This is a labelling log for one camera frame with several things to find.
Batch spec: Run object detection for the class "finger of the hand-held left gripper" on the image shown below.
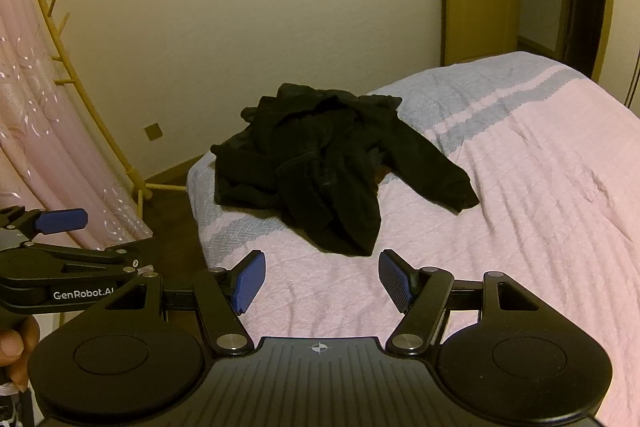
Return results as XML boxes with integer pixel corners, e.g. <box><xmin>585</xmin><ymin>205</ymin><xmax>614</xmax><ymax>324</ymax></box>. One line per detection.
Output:
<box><xmin>0</xmin><ymin>241</ymin><xmax>156</xmax><ymax>280</ymax></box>
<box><xmin>0</xmin><ymin>206</ymin><xmax>89</xmax><ymax>253</ymax></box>

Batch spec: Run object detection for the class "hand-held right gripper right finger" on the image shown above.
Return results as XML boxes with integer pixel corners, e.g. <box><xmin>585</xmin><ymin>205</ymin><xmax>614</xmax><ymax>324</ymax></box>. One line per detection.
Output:
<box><xmin>378</xmin><ymin>249</ymin><xmax>545</xmax><ymax>356</ymax></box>

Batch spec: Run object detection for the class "pink grey striped blanket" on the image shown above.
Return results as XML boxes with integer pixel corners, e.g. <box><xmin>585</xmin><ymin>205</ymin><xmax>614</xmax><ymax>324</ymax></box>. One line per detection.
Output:
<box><xmin>186</xmin><ymin>51</ymin><xmax>640</xmax><ymax>427</ymax></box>

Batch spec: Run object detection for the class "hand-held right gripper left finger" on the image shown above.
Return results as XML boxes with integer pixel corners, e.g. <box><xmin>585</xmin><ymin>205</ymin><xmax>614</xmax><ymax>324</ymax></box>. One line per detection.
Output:
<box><xmin>97</xmin><ymin>249</ymin><xmax>267</xmax><ymax>356</ymax></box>

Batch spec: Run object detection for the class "black fleece jacket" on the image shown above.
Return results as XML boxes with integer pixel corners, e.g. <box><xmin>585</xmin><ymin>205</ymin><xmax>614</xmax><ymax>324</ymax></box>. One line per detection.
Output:
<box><xmin>210</xmin><ymin>82</ymin><xmax>480</xmax><ymax>257</ymax></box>

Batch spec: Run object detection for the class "wooden coat rack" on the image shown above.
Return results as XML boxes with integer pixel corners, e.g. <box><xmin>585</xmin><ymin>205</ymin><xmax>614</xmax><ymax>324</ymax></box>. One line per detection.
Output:
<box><xmin>19</xmin><ymin>0</ymin><xmax>188</xmax><ymax>220</ymax></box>

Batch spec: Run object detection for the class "pink patterned curtain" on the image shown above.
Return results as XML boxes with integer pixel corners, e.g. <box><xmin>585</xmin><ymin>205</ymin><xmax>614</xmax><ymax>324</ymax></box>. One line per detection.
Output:
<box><xmin>0</xmin><ymin>0</ymin><xmax>153</xmax><ymax>253</ymax></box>

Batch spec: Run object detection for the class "person's left hand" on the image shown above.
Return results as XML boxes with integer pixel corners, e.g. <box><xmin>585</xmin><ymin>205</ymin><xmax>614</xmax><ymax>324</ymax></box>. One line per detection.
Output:
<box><xmin>0</xmin><ymin>317</ymin><xmax>42</xmax><ymax>392</ymax></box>

